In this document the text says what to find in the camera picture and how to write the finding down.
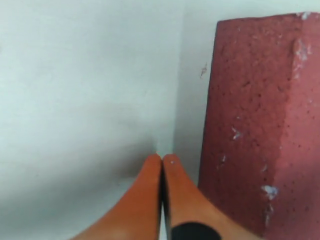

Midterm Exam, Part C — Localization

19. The red brick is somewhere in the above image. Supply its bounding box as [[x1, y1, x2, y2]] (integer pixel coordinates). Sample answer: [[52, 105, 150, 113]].
[[198, 12, 320, 240]]

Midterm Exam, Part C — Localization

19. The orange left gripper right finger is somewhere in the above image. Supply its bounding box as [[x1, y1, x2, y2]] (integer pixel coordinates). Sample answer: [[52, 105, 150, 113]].
[[162, 154, 259, 240]]

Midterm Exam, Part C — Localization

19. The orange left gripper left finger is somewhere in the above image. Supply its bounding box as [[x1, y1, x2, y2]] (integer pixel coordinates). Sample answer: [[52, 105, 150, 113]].
[[73, 154, 162, 240]]

